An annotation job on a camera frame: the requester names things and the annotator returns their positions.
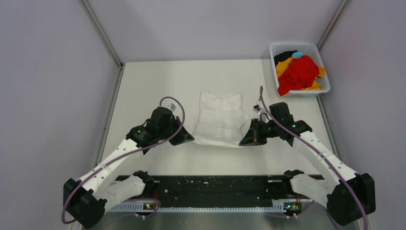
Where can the white slotted cable duct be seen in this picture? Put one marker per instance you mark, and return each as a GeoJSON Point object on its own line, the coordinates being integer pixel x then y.
{"type": "Point", "coordinates": [141, 207]}

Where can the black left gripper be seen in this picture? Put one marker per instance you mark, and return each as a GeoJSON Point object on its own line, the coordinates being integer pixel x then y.
{"type": "Point", "coordinates": [184, 136]}

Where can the right aluminium frame post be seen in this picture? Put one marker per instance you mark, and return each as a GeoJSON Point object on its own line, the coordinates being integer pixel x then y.
{"type": "Point", "coordinates": [334, 19]}

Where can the black t shirt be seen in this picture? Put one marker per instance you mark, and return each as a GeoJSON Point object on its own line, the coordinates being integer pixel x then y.
{"type": "Point", "coordinates": [283, 56]}

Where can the left aluminium frame post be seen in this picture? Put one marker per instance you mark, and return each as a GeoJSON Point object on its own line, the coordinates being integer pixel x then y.
{"type": "Point", "coordinates": [101, 32]}

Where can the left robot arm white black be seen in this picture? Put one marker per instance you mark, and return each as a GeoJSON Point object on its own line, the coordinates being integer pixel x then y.
{"type": "Point", "coordinates": [86, 199]}

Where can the light blue t shirt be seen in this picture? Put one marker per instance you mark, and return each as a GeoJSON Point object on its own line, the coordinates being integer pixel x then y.
{"type": "Point", "coordinates": [297, 54]}

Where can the red t shirt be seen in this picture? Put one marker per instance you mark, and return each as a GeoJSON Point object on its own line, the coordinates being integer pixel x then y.
{"type": "Point", "coordinates": [300, 74]}

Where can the aluminium frame post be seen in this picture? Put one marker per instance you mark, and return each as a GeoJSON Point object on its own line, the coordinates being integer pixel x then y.
{"type": "Point", "coordinates": [334, 19]}
{"type": "Point", "coordinates": [101, 32]}

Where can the white t shirt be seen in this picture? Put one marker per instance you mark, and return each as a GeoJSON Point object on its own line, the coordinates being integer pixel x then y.
{"type": "Point", "coordinates": [220, 120]}

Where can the white plastic basket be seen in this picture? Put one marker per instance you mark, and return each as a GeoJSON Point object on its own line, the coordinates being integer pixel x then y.
{"type": "Point", "coordinates": [308, 49]}

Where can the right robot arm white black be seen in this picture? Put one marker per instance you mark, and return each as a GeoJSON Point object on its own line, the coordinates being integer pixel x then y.
{"type": "Point", "coordinates": [347, 195]}

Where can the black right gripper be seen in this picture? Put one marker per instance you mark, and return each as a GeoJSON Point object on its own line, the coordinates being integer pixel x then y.
{"type": "Point", "coordinates": [253, 136]}

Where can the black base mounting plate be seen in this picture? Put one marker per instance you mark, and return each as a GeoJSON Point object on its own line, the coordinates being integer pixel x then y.
{"type": "Point", "coordinates": [215, 191]}

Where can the yellow t shirt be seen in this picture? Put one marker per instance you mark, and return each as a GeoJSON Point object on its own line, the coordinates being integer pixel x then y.
{"type": "Point", "coordinates": [283, 65]}

